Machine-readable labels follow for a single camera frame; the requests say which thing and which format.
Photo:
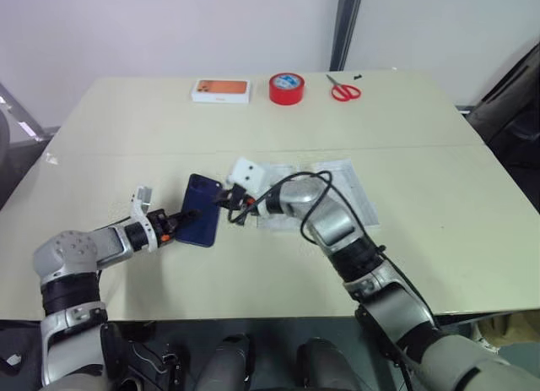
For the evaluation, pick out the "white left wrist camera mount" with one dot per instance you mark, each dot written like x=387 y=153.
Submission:
x=137 y=212

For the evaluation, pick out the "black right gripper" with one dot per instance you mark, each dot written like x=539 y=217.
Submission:
x=239 y=199

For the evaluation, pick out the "red tape roll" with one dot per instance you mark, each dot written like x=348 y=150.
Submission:
x=288 y=89

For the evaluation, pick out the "dark vertical post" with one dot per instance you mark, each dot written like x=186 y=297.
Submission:
x=346 y=28

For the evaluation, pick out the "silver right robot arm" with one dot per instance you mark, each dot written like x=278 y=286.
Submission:
x=333 y=222

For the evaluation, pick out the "dark blue smartphone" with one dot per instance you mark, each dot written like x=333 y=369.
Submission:
x=200 y=211

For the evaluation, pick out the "black robot waist part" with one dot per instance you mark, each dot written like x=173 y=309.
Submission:
x=139 y=357

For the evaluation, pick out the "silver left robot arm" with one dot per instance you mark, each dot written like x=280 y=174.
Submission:
x=71 y=247

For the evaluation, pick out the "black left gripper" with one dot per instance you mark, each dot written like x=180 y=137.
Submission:
x=161 y=225

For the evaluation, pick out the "white box with orange print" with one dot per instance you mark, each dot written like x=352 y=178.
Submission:
x=221 y=91

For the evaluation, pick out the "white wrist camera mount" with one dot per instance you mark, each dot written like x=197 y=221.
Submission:
x=246 y=174
x=137 y=212

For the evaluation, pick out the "black bag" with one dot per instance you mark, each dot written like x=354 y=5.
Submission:
x=510 y=112

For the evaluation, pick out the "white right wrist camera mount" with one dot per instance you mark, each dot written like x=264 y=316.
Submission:
x=246 y=174

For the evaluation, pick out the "grey metal frame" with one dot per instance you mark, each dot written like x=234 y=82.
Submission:
x=19 y=114

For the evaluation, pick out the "brown cardboard piece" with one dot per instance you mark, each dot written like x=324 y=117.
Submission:
x=502 y=327

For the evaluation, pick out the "dark rounded shape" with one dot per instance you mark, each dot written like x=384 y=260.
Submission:
x=322 y=363
x=228 y=361

